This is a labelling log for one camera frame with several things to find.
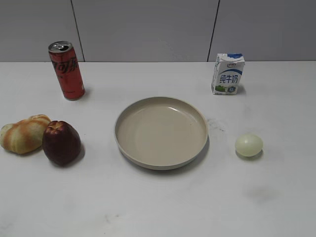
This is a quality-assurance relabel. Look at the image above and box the golden croissant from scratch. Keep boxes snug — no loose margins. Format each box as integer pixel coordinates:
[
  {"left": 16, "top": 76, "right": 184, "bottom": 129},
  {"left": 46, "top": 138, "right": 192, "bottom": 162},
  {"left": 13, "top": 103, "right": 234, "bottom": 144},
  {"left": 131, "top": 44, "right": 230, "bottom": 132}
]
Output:
[{"left": 0, "top": 115, "right": 51, "bottom": 155}]

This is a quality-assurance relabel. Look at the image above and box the beige round plate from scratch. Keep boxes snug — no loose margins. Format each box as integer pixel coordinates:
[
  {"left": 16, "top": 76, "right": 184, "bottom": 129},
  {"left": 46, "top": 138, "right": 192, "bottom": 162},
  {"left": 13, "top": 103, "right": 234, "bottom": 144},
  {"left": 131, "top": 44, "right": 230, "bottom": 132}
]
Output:
[{"left": 114, "top": 97, "right": 209, "bottom": 170}]

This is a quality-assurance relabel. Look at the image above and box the white blue milk carton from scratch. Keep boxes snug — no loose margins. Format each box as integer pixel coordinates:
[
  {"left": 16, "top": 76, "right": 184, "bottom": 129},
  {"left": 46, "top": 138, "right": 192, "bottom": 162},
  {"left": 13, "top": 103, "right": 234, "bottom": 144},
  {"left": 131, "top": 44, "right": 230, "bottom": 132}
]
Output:
[{"left": 211, "top": 53, "right": 245, "bottom": 95}]

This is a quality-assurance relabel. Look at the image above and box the pale peeled onion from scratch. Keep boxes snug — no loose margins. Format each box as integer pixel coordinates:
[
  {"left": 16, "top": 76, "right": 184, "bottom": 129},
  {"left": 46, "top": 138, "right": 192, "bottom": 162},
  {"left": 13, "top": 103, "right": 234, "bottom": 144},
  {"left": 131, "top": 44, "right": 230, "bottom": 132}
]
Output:
[{"left": 235, "top": 133, "right": 263, "bottom": 157}]

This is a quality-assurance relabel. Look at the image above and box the dark red wax apple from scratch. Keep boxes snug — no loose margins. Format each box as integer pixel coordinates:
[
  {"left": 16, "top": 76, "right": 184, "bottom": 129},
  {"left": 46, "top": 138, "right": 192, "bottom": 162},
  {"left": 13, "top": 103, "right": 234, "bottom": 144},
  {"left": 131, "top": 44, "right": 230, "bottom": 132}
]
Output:
[{"left": 42, "top": 120, "right": 81, "bottom": 166}]

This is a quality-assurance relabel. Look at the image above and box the red cola can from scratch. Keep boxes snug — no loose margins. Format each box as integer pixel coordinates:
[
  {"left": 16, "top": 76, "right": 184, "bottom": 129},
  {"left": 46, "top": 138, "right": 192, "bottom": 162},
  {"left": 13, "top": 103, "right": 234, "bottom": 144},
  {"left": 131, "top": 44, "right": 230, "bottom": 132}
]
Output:
[{"left": 48, "top": 41, "right": 85, "bottom": 100}]

